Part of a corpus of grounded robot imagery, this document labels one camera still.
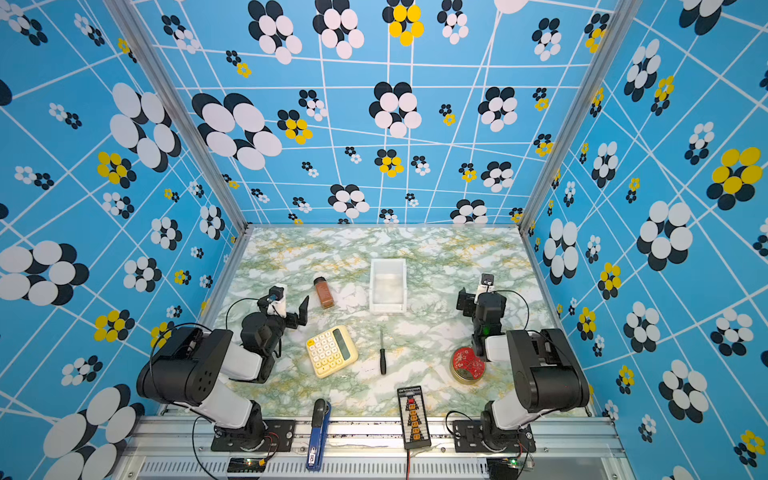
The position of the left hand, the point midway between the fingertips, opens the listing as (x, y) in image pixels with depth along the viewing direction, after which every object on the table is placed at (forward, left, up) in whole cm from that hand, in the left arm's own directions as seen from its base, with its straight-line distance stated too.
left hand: (293, 293), depth 90 cm
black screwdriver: (-18, -28, -8) cm, 34 cm away
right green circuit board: (-42, -57, -10) cm, 71 cm away
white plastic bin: (+10, -29, -10) cm, 32 cm away
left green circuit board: (-42, +5, -12) cm, 44 cm away
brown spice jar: (+3, -8, -5) cm, 10 cm away
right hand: (+3, -59, -2) cm, 59 cm away
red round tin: (-20, -50, -5) cm, 54 cm away
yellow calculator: (-15, -13, -7) cm, 21 cm away
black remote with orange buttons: (-33, -36, -7) cm, 49 cm away
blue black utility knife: (-33, -13, -4) cm, 36 cm away
